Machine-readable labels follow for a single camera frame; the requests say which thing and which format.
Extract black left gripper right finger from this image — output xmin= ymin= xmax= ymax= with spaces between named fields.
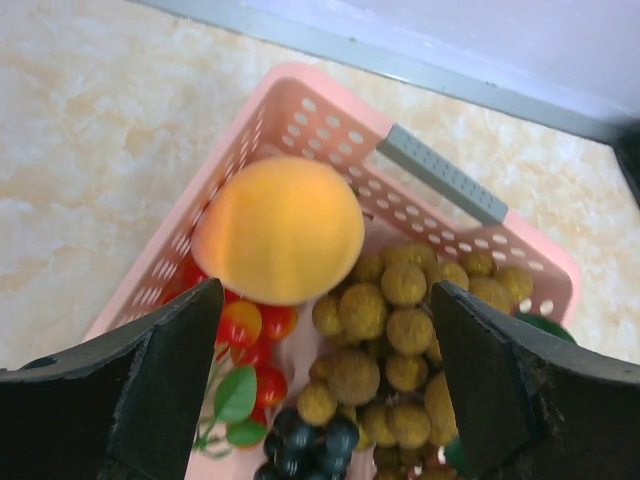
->
xmin=431 ymin=281 xmax=639 ymax=479

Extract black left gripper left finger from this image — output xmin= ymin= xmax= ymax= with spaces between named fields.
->
xmin=1 ymin=280 xmax=223 ymax=479

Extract pink plastic basket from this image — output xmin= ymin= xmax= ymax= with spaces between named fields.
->
xmin=82 ymin=63 xmax=584 ymax=480

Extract red cherry tomato sprig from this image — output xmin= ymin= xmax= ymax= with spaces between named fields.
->
xmin=192 ymin=287 xmax=298 ymax=460

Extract brown longan bunch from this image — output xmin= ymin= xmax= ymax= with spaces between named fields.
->
xmin=296 ymin=241 xmax=534 ymax=479

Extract dark grape bunch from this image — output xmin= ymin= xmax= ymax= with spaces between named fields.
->
xmin=253 ymin=407 xmax=360 ymax=480

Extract orange peach fruit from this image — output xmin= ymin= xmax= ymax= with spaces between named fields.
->
xmin=191 ymin=157 xmax=365 ymax=305

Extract aluminium frame rail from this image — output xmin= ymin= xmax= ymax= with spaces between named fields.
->
xmin=141 ymin=1 xmax=639 ymax=145

